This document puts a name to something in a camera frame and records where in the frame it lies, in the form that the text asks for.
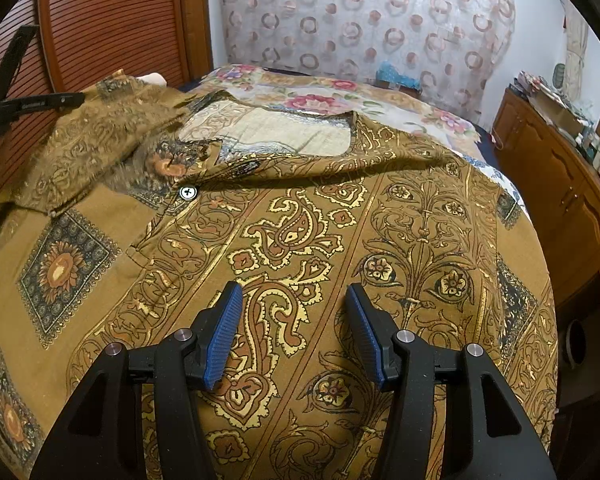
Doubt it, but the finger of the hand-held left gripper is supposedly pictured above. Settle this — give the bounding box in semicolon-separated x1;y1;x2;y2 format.
0;91;87;138
0;25;39;106

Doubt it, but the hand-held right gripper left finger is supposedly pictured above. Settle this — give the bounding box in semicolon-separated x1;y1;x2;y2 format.
30;281;243;480

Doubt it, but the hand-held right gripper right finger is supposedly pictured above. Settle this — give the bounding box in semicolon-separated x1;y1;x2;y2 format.
347;284;561;480

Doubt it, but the brown paisley patterned shirt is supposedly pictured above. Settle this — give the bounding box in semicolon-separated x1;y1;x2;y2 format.
0;72;561;480

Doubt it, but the wooden slatted headboard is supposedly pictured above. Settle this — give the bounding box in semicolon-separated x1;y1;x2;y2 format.
0;0;213;201

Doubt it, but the pink floral quilt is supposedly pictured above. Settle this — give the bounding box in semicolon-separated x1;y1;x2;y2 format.
180;62;486;161

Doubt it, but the wooden cabinet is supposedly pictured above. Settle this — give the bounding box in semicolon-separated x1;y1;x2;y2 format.
492;87;600;311

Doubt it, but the blue patterned cloth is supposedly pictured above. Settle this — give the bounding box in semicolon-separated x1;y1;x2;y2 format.
375;60;423;98

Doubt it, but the cluster of small bottles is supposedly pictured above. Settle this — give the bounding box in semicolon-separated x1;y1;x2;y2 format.
577;125;600;166

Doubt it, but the pile of papers and boxes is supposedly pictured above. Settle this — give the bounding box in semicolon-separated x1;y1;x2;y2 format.
512;67;591;136

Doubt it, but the circle patterned curtain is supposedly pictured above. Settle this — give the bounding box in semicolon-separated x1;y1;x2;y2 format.
217;0;516;123

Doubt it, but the beige lace curtain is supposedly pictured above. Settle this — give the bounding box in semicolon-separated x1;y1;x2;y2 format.
562;5;593;111

